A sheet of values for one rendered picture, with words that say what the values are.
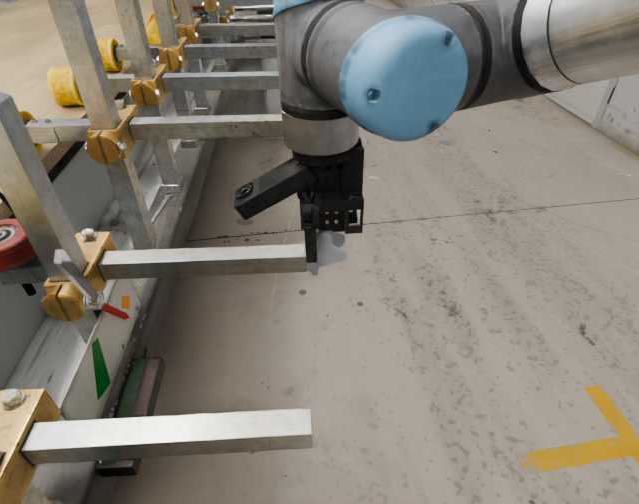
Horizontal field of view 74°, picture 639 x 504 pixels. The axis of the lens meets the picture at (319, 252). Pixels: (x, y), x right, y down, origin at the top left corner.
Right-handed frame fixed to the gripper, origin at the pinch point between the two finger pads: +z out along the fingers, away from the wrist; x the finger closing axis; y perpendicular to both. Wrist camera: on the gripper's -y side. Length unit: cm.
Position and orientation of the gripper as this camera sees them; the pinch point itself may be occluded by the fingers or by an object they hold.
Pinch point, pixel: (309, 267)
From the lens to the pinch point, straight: 64.5
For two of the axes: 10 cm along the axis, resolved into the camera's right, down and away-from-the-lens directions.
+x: -0.5, -6.3, 7.7
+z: 0.2, 7.7, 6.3
